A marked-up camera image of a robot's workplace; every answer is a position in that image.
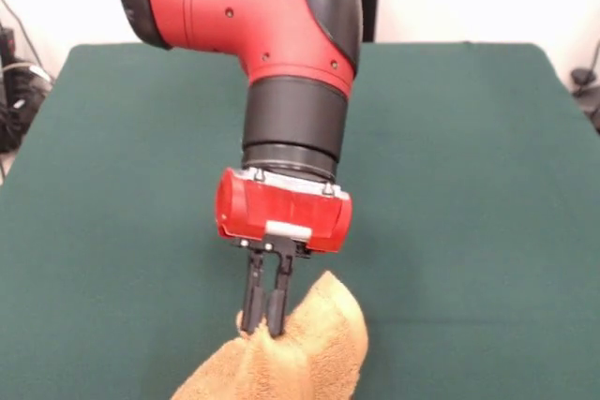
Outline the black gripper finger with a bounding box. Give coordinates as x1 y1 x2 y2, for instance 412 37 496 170
239 238 271 333
265 236 310 339

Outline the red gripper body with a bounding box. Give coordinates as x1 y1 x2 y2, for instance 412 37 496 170
215 166 353 260

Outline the tan terry towel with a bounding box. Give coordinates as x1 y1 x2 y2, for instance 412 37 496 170
169 270 369 400

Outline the dark green table cloth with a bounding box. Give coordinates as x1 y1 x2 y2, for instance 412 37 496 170
0 42 600 400

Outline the black upright power strip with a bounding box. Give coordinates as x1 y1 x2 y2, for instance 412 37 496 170
0 27 16 67

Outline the black cable tangle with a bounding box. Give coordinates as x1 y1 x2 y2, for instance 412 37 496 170
0 60 53 154

